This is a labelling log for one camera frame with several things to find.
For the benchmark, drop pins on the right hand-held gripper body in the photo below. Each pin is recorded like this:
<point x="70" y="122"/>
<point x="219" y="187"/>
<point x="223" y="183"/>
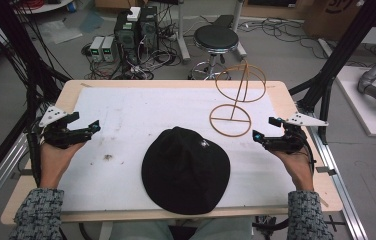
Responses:
<point x="289" y="141"/>

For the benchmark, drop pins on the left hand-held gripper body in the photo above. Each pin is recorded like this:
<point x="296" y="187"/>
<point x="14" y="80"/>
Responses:
<point x="54" y="116"/>

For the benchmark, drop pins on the person's right hand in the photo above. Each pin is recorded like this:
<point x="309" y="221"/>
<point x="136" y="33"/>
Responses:
<point x="299" y="170"/>

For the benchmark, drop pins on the person's left hand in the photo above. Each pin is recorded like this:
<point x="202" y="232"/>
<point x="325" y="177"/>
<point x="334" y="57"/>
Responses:
<point x="54" y="163"/>

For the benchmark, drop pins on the white table mat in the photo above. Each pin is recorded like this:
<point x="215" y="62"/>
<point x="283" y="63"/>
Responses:
<point x="136" y="113"/>

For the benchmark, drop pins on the grey bench power supply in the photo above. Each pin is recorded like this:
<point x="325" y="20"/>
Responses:
<point x="96" y="48"/>
<point x="108" y="48"/>

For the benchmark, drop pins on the white floor platform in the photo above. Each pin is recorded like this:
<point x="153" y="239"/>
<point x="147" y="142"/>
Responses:
<point x="366" y="113"/>

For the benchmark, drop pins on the black brimmed hat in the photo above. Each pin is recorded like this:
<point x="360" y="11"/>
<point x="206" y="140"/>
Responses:
<point x="186" y="173"/>

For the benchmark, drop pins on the clear plastic sheet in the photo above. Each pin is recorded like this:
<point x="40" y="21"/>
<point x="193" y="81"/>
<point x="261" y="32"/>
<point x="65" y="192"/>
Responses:
<point x="61" y="30"/>

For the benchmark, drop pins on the black computer tower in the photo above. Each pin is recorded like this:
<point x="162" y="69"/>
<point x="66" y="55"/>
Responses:
<point x="126" y="38"/>
<point x="148" y="28"/>

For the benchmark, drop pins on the black round stool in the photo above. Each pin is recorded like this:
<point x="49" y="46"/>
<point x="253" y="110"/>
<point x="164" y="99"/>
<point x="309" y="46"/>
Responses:
<point x="216" y="37"/>

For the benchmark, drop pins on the cardboard box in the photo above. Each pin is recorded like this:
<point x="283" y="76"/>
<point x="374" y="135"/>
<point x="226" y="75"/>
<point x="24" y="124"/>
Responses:
<point x="336" y="18"/>

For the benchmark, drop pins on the white box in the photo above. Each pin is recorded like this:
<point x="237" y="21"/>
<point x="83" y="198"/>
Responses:
<point x="134" y="14"/>

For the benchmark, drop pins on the white desk leg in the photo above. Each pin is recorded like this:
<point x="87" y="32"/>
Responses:
<point x="182" y="33"/>

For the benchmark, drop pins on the black frame post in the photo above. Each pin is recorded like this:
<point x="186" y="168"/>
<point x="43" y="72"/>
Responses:
<point x="342" y="50"/>
<point x="12" y="40"/>

